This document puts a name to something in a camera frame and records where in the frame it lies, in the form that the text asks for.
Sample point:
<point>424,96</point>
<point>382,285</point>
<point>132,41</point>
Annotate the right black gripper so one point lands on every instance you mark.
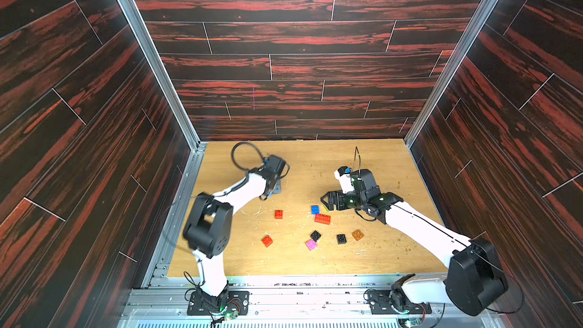
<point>344,199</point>

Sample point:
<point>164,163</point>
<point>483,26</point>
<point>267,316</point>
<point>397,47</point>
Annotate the pink square lego brick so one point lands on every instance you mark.
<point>311,244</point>

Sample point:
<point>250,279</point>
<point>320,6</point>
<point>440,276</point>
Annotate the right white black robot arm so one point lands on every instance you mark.
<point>474,278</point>

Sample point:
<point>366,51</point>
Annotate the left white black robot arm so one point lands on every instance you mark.
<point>208,227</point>

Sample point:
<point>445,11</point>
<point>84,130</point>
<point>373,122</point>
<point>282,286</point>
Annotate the long red lego brick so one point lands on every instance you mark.
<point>322,219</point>

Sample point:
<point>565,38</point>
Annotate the black square lego brick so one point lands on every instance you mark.
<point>341,239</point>
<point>315,236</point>

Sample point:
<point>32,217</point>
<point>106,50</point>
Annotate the orange square lego brick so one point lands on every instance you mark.
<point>358,235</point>

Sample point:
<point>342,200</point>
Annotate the left aluminium corner post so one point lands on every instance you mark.
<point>137,25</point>

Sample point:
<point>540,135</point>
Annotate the aluminium corner post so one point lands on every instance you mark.
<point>476,23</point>
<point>137,25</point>

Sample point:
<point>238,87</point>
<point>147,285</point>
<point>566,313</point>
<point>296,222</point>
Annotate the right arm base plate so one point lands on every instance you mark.
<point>393,302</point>

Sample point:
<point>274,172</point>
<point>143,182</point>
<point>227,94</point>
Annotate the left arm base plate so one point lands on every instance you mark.
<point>230,304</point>

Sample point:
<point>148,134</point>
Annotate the aluminium front rail frame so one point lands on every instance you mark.
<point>273,301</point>

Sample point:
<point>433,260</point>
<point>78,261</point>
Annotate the right aluminium corner post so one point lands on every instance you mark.
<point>476,23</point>

